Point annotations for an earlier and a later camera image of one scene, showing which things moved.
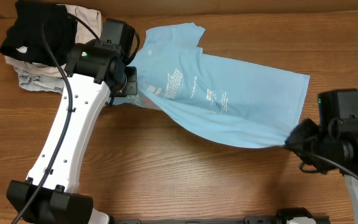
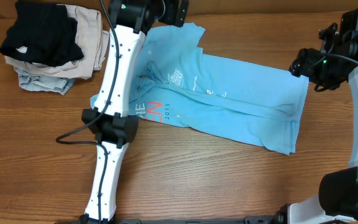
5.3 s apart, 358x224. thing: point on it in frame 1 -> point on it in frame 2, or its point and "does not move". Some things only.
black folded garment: (24, 37) does not move
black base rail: (281, 216) does not move
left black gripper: (131, 85) -> (169, 17)
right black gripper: (296, 141) -> (302, 66)
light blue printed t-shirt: (232, 102) does not move
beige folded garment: (92, 17) does not move
